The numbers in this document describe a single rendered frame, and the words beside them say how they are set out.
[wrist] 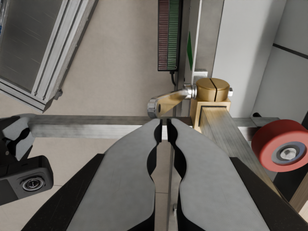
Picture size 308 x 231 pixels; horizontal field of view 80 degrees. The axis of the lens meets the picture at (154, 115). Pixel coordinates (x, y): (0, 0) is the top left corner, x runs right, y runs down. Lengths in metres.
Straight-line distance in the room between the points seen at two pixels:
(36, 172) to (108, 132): 0.12
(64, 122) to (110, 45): 0.87
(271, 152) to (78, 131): 0.31
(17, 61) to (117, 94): 0.55
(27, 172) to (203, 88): 0.25
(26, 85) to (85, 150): 0.69
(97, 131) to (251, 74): 0.43
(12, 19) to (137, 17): 0.57
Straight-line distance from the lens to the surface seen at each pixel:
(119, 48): 1.16
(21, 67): 1.18
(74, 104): 1.40
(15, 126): 0.37
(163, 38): 0.42
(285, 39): 0.54
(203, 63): 0.44
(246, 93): 0.60
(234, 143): 0.22
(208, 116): 0.26
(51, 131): 0.37
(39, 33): 1.07
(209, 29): 0.43
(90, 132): 0.34
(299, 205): 0.48
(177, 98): 0.19
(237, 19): 0.53
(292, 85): 0.49
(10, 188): 0.30
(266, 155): 0.32
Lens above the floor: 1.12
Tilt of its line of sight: 59 degrees down
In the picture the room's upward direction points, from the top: 176 degrees counter-clockwise
